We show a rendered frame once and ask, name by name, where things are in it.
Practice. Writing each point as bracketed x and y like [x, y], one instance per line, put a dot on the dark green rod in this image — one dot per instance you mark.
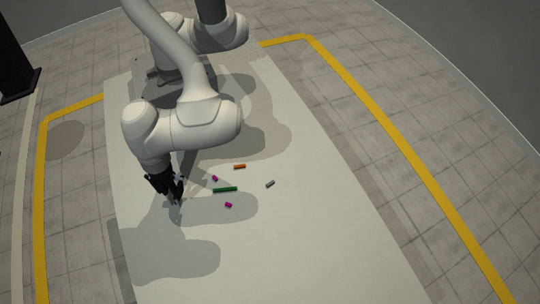
[225, 189]

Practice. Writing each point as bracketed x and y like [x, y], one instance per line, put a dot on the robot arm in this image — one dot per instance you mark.
[201, 120]

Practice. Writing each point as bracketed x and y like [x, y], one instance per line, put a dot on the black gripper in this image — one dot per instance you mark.
[169, 189]

